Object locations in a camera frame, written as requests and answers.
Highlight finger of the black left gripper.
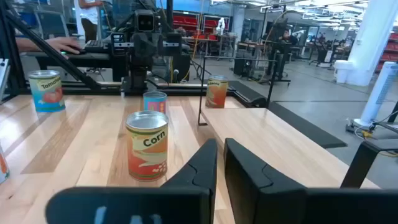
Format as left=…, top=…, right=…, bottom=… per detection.
left=148, top=32, right=163, bottom=60
left=134, top=32, right=149, bottom=60

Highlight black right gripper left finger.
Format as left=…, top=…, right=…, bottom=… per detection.
left=45, top=138, right=218, bottom=224

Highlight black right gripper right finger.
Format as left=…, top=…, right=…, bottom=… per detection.
left=223, top=138, right=398, bottom=224

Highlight short pink peas can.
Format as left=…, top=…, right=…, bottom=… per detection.
left=142, top=91, right=168, bottom=114

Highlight corn can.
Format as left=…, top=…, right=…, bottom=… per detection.
left=125, top=110, right=170, bottom=182

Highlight green beans can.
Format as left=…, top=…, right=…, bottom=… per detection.
left=205, top=75, right=229, bottom=110

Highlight tomato can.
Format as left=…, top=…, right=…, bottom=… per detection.
left=27, top=70, right=67, bottom=113

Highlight short carrots can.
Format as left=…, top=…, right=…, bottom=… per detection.
left=0, top=145, right=11, bottom=185

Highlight person's forearm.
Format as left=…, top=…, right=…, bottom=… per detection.
left=15, top=37, right=50, bottom=53

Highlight black keyboard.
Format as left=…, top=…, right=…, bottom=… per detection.
left=83, top=39, right=111, bottom=54

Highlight red parts bin rack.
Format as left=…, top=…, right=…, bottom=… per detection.
left=375, top=32, right=398, bottom=73
left=172, top=11, right=201, bottom=35
left=202, top=14, right=231, bottom=40

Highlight person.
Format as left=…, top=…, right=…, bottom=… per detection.
left=78, top=0, right=105, bottom=44
left=277, top=29, right=300, bottom=46

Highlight black computer mouse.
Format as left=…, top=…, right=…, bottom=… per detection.
left=60, top=45, right=86, bottom=57

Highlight black desk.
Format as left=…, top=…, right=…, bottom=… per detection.
left=25, top=50, right=114, bottom=70

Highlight person's hand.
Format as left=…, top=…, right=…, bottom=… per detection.
left=45, top=36, right=83, bottom=57

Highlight grey office chair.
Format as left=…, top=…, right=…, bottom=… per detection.
left=33, top=10, right=70, bottom=41

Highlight black computer tower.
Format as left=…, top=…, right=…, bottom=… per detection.
left=233, top=50, right=254, bottom=77

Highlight white bin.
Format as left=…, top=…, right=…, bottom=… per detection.
left=333, top=59, right=356, bottom=85

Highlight white tower fan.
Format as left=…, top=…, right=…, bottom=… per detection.
left=353, top=61, right=398, bottom=129

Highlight white building pillar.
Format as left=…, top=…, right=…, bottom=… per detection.
left=346, top=0, right=398, bottom=87

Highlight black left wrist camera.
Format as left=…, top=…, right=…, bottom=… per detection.
left=134, top=9, right=157, bottom=33

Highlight black rig frame strut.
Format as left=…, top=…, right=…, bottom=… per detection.
left=0, top=0, right=102, bottom=96

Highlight black table edge rail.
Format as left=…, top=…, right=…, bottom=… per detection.
left=60, top=80, right=269, bottom=108

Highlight yellow floor cable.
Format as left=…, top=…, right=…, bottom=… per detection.
left=354, top=128, right=398, bottom=157

